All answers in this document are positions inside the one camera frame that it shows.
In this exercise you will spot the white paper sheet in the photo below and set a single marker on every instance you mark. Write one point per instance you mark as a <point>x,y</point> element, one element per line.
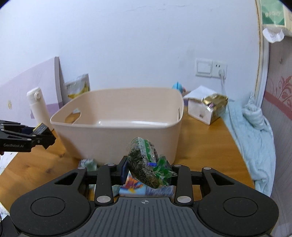
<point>199,93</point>

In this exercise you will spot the purple white board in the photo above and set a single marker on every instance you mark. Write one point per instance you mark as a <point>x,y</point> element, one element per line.
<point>14,103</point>

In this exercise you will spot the pink floral headboard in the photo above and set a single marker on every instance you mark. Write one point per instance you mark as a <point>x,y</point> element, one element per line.
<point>276,107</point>

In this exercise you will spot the banana chips pouch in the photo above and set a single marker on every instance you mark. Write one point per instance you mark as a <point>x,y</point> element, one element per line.
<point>77,87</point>

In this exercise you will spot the green knit scrunchie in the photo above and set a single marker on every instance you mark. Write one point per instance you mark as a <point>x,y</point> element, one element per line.
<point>91,165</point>

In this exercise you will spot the white wall socket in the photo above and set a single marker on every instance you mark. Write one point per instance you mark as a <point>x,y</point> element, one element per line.
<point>219,69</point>

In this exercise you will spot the beige plastic storage basket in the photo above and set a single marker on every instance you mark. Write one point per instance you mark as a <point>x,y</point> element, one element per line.
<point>99,125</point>

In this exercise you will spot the white thermos bottle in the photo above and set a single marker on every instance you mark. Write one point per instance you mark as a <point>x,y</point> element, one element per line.
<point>38,107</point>

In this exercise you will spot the white gold torn box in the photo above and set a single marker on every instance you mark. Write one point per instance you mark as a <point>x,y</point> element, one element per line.
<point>208,109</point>

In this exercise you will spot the blue toy figure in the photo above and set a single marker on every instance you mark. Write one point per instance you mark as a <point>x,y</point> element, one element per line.
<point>179,87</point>

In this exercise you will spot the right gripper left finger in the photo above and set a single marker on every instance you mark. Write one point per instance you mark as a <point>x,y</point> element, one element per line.
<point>80,187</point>

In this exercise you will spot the light blue blanket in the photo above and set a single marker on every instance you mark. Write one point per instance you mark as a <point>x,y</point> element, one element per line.
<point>254,138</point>

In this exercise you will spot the small black yellow box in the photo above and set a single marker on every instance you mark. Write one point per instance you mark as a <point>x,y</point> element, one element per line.
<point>43,136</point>

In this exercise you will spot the cartoon rainbow tissue pack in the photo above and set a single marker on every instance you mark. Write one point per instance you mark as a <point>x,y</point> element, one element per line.
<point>134,188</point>

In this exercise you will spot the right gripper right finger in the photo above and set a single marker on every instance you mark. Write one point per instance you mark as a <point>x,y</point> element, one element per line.
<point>216,188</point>

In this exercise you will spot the green tissue box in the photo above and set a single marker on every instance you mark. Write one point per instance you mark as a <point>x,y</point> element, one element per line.
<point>276,20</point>

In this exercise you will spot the green tea leaf packet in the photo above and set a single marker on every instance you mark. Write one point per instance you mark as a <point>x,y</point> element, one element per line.
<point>147,166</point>

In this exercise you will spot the white light switch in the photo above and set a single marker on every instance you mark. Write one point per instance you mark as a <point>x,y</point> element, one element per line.
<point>203,67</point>

